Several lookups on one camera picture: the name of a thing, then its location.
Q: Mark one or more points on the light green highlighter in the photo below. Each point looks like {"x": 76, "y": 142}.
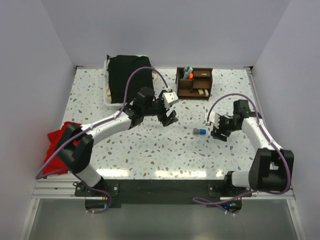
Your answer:
{"x": 190, "y": 70}

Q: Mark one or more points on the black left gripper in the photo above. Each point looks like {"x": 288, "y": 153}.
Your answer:
{"x": 166, "y": 121}

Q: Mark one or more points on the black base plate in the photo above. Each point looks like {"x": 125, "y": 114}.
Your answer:
{"x": 117, "y": 192}

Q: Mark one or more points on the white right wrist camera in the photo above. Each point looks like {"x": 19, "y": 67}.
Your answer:
{"x": 212, "y": 119}

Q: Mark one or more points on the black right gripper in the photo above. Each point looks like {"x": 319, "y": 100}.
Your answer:
{"x": 216, "y": 132}

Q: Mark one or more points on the beige long eraser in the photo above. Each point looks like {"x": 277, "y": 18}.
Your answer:
{"x": 206, "y": 92}

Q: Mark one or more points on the black cloth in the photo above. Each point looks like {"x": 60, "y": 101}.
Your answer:
{"x": 125, "y": 77}

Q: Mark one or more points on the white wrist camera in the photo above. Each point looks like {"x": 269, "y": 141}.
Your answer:
{"x": 212, "y": 119}
{"x": 170, "y": 99}

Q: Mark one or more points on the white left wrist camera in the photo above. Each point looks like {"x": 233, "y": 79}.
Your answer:
{"x": 170, "y": 99}

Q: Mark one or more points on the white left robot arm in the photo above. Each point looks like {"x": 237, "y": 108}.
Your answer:
{"x": 75, "y": 146}

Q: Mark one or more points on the white plastic basket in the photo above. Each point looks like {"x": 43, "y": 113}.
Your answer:
{"x": 110, "y": 103}

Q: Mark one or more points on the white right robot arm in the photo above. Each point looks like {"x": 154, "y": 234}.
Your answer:
{"x": 272, "y": 166}

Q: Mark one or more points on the red cloth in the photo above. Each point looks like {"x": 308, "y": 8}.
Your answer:
{"x": 56, "y": 166}

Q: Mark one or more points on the aluminium front rail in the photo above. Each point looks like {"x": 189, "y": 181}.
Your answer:
{"x": 55, "y": 188}

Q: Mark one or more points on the brown wooden desk organizer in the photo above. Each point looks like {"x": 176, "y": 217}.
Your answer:
{"x": 187, "y": 89}

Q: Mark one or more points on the blue cylindrical battery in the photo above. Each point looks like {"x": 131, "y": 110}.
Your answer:
{"x": 202, "y": 132}

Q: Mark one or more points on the orange black highlighter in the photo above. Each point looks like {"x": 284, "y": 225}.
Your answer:
{"x": 191, "y": 76}

